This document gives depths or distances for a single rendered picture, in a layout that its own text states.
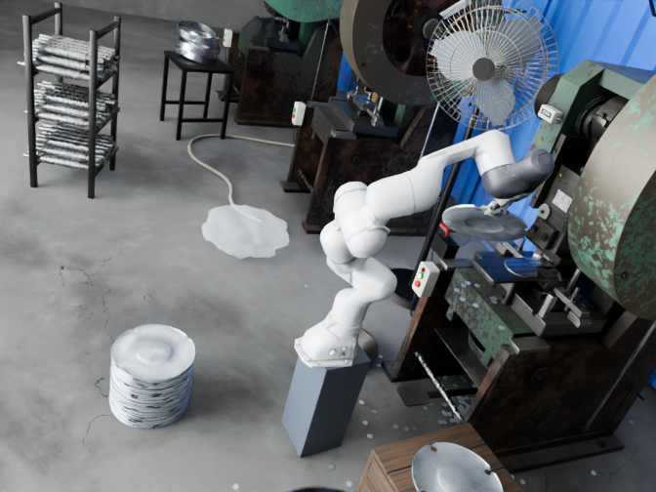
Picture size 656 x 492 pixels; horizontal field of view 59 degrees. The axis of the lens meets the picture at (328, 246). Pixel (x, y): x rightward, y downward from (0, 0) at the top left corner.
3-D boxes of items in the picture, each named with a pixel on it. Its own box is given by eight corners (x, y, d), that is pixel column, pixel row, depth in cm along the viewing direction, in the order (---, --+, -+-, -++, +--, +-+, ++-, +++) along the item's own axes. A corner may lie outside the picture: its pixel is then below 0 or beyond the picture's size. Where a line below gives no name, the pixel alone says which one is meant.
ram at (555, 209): (545, 255, 200) (583, 179, 185) (519, 231, 211) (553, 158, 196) (582, 254, 207) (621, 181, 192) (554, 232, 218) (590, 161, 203)
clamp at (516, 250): (518, 270, 225) (529, 249, 220) (494, 247, 238) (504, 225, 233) (530, 270, 228) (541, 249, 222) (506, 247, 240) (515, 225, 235)
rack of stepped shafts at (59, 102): (101, 200, 334) (104, 33, 286) (19, 184, 328) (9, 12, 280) (122, 170, 370) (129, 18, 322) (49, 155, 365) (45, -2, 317)
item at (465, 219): (450, 236, 216) (450, 234, 216) (530, 245, 204) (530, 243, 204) (433, 203, 191) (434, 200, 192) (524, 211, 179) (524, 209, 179)
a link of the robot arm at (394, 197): (337, 176, 145) (352, 231, 138) (404, 164, 148) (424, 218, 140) (334, 216, 162) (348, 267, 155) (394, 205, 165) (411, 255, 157)
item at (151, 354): (139, 393, 191) (139, 391, 191) (96, 343, 206) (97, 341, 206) (210, 361, 211) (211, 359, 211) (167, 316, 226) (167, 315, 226)
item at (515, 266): (480, 310, 205) (494, 280, 198) (460, 286, 216) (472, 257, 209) (534, 307, 215) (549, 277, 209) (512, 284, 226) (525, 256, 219)
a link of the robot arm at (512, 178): (472, 172, 159) (482, 206, 157) (488, 152, 146) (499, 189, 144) (534, 161, 161) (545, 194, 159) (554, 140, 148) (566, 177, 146)
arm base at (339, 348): (310, 374, 187) (319, 342, 180) (287, 336, 200) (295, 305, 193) (367, 362, 198) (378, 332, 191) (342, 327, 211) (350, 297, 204)
